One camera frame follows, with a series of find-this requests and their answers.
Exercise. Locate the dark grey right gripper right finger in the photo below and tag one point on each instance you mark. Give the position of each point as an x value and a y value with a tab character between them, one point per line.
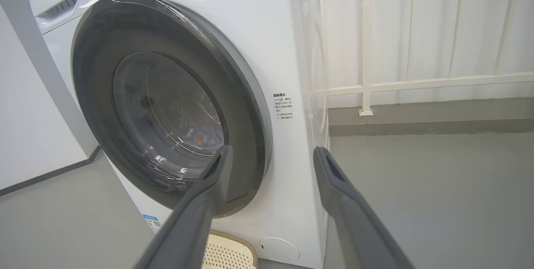
354	227

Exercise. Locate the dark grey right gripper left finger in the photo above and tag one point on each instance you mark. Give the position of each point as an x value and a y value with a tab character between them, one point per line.
192	227

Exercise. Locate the round dark washing machine door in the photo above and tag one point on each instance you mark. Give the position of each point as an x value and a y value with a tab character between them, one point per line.
104	31

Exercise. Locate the cream perforated laundry basket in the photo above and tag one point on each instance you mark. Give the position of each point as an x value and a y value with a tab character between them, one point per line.
229	252

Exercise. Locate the white front-load washing machine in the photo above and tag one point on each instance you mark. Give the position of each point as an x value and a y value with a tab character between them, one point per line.
271	31

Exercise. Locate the blue energy label sticker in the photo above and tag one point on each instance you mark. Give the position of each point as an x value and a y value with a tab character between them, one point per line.
152	223

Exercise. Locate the small text instruction label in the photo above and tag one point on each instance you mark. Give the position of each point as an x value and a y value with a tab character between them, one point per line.
283	106

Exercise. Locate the white metal railing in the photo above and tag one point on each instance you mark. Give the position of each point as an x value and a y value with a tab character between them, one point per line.
366	31

